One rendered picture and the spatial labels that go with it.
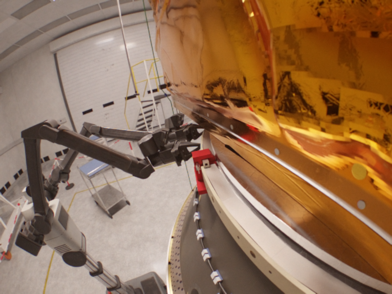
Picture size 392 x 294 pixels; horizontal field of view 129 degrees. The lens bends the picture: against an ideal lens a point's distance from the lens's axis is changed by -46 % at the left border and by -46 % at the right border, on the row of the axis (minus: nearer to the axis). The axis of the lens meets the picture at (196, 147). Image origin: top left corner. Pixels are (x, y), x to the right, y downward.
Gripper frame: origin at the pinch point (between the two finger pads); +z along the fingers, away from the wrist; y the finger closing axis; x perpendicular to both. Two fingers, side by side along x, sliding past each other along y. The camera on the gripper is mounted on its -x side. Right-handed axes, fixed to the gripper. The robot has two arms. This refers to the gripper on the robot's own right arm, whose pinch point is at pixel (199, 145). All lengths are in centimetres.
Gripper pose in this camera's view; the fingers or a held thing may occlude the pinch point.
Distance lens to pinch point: 62.9
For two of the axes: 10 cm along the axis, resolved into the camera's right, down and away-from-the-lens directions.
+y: 0.7, -4.2, 9.0
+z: 9.3, -2.9, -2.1
